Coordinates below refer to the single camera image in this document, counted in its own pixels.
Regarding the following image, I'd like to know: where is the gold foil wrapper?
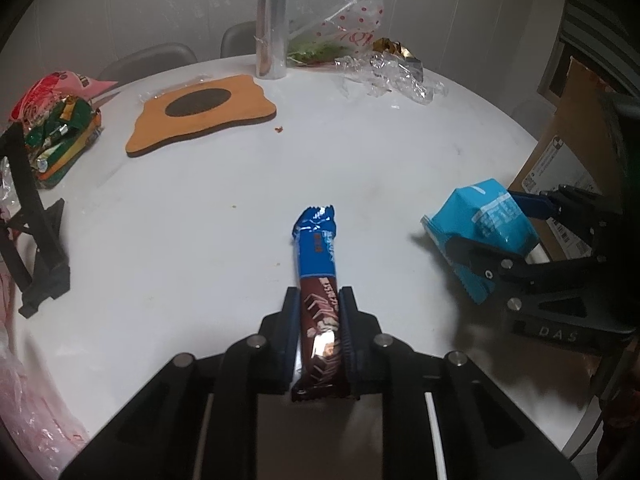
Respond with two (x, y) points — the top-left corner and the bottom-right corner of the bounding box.
(372, 37), (418, 63)

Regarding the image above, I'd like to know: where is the green yellow snack bag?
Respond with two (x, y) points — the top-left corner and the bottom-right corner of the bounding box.
(24, 96), (102, 190)

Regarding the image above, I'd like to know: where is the blue brown chocolate bar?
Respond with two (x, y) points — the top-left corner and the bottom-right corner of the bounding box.
(292, 205), (344, 402)

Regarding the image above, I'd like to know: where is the polka dot plastic bag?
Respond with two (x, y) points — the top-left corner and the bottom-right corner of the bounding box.
(286, 0), (384, 67)

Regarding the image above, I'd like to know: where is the grey chair right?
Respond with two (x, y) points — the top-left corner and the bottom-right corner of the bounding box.
(219, 21), (256, 58)

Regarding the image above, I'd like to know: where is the brown cardboard box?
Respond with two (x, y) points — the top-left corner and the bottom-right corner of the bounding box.
(506, 56), (622, 264)

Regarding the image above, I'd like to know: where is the orange toast-shaped coaster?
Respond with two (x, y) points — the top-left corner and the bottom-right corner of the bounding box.
(125, 75), (277, 157)

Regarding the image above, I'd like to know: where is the light blue snack packet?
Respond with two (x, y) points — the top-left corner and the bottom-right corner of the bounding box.
(421, 179), (539, 304)

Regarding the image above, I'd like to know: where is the black stand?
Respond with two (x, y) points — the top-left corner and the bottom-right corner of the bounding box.
(1, 124), (70, 318)

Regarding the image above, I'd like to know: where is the pink plastic bag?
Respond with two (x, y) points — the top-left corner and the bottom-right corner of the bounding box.
(1, 268), (89, 479)

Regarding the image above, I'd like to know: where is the grey chair left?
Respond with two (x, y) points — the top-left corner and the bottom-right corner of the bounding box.
(99, 42), (198, 86)

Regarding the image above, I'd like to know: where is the pink red snack bag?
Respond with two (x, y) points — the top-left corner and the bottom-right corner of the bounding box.
(9, 70), (116, 125)

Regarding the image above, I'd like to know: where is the crumpled clear plastic wrap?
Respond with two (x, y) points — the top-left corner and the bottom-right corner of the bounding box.
(334, 51), (448, 105)

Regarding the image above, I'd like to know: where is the clear film roll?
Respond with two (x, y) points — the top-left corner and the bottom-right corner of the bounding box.
(255, 0), (290, 80)

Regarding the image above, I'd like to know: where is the grey chair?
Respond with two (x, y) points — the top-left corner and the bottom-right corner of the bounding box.
(219, 21), (256, 58)
(99, 42), (198, 86)

